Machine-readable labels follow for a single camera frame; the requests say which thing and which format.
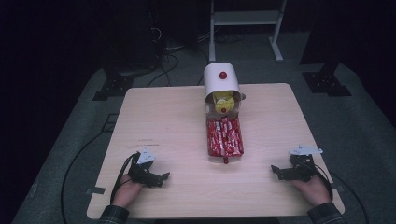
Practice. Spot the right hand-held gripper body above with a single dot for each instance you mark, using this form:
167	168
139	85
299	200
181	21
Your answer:
300	169

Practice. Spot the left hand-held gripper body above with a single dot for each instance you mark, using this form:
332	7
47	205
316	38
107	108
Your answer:
141	172

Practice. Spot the person's right hand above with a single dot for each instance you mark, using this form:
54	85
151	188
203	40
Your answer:
313	191

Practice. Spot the person's left hand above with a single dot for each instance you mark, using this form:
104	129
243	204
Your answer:
126	193

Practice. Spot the grey tape strip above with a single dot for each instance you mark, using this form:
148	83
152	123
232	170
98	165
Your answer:
338	188
95	190

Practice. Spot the red snack packet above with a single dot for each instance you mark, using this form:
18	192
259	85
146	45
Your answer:
224	152

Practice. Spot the pile of red packets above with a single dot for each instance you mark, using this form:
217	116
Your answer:
224	138

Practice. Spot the clear drawer with red knob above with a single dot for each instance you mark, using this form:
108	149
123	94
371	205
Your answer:
223	109

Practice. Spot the black stand base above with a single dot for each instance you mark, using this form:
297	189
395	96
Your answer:
113	87
327	82

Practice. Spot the white metal stand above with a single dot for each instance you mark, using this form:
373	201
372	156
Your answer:
246	17

